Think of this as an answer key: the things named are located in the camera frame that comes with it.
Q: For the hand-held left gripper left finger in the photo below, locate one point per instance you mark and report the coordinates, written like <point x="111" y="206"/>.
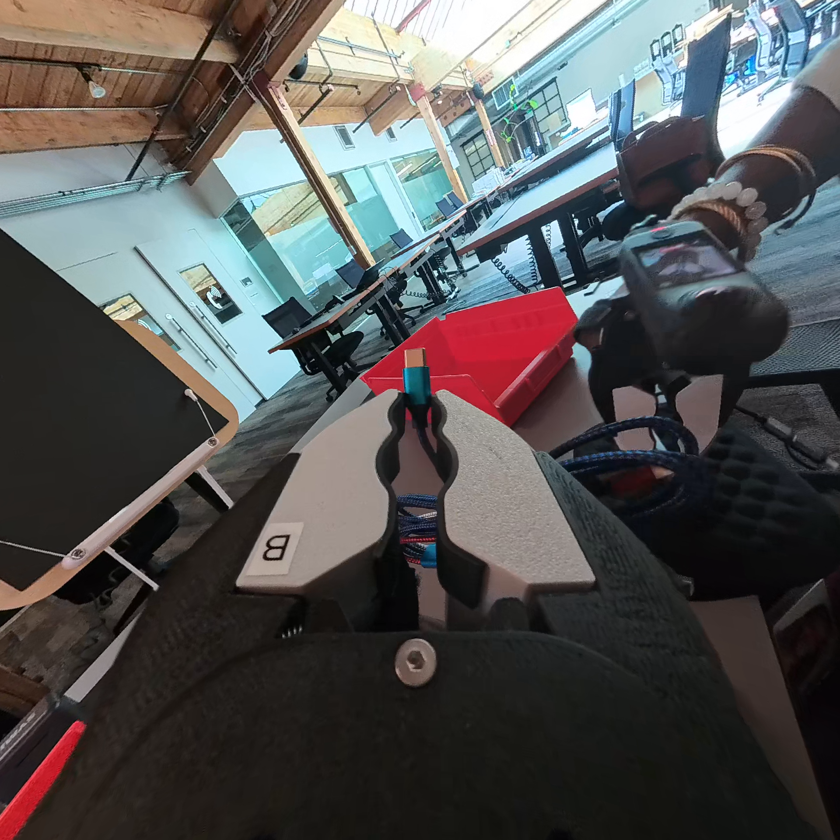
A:
<point x="321" y="499"/>

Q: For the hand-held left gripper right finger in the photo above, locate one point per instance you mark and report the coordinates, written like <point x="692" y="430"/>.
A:
<point x="512" y="505"/>

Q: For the person's right forearm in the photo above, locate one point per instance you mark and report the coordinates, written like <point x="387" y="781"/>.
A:
<point x="807" y="124"/>

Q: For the person's right hand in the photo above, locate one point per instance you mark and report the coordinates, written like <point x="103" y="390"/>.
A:
<point x="669" y="164"/>

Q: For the black office chair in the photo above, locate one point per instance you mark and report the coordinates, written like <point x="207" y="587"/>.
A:
<point x="341" y="344"/>

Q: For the small red plastic bin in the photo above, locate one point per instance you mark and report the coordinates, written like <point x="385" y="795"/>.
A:
<point x="499" y="328"/>

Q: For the white panel stand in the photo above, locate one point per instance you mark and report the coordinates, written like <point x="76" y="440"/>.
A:
<point x="134" y="569"/>

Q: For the long grey desk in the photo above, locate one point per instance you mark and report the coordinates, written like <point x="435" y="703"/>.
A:
<point x="551" y="190"/>

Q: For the tall black chair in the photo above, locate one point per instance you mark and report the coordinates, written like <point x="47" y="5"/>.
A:
<point x="705" y="65"/>

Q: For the black panel with wooden rim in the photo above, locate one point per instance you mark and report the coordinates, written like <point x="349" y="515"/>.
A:
<point x="79" y="407"/>

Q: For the white door with window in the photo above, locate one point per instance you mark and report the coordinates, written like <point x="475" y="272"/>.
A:
<point x="164" y="282"/>

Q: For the person's white shirt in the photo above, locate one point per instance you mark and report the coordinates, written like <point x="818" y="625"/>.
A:
<point x="823" y="72"/>

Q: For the green plant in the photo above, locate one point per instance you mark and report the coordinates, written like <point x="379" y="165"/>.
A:
<point x="518" y="108"/>

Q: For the red and black case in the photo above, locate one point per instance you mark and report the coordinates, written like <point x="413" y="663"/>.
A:
<point x="46" y="754"/>

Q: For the white ceiling spotlight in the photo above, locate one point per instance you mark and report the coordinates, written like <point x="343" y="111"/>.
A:
<point x="96" y="86"/>

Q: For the black dome camera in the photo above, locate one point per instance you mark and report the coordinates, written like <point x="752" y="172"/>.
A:
<point x="298" y="67"/>

